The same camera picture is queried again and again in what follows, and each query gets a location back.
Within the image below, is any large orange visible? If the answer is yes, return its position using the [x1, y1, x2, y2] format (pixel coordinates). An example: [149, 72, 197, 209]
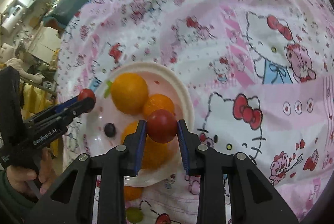
[120, 119, 181, 170]
[110, 72, 149, 115]

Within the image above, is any small mandarin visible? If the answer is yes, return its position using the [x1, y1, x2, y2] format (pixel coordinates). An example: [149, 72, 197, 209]
[142, 94, 175, 119]

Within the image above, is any red cherry tomato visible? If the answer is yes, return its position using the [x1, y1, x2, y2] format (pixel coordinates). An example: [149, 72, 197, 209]
[78, 88, 96, 101]

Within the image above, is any pink Hello Kitty cloth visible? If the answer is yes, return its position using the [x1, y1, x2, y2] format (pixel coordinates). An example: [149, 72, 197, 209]
[57, 0, 333, 221]

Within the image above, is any white pink plate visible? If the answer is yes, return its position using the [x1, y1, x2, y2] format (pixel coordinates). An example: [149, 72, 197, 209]
[85, 61, 196, 187]

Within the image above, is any green lime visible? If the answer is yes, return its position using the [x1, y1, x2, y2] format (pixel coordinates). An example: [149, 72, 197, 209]
[126, 207, 144, 223]

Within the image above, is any white kitchen cabinet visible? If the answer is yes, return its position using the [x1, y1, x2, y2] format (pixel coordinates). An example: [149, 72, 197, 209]
[28, 26, 61, 63]

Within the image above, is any white water heater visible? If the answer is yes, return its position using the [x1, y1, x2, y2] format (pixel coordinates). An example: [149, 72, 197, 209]
[1, 5, 24, 36]

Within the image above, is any person left hand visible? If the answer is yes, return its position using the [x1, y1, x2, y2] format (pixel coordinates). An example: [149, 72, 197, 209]
[6, 148, 57, 196]

